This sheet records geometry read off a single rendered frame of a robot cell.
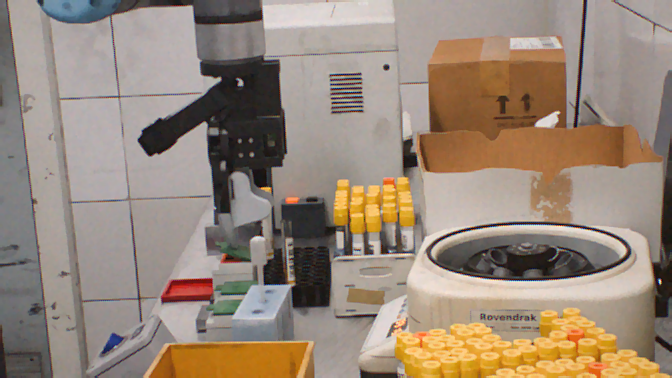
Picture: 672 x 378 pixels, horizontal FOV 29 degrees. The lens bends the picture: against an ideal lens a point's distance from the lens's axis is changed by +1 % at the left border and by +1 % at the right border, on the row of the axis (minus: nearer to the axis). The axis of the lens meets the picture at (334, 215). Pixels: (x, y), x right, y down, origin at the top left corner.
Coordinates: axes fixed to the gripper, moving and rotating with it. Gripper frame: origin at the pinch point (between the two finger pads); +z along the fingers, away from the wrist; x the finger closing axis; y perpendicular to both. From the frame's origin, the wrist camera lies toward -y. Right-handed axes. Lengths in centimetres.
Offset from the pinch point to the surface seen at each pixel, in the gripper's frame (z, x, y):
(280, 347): 0.7, -34.2, 8.6
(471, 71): -6, 75, 33
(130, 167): 28, 169, -46
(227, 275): 4.0, -2.0, 0.0
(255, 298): 0.3, -21.8, 5.3
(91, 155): 25, 169, -55
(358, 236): 1.0, 1.2, 14.9
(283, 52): -15.7, 37.8, 4.7
